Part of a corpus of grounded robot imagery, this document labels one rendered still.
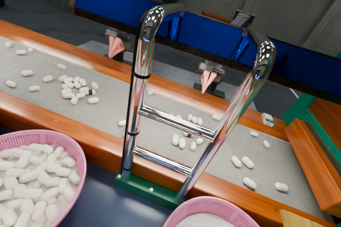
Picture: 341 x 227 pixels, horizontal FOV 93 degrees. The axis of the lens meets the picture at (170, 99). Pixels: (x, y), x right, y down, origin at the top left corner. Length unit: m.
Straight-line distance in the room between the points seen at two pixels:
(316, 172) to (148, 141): 0.48
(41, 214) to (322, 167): 0.68
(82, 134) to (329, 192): 0.65
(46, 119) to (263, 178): 0.66
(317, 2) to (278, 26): 1.41
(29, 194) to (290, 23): 8.95
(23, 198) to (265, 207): 0.55
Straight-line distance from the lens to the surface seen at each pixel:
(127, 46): 0.73
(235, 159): 0.58
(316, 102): 0.85
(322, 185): 0.62
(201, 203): 0.46
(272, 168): 0.68
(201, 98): 0.74
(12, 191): 0.50
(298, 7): 8.93
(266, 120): 0.80
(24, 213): 0.46
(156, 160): 0.37
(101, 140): 0.49
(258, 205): 0.53
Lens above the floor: 1.15
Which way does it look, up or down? 35 degrees down
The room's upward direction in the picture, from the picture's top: 17 degrees clockwise
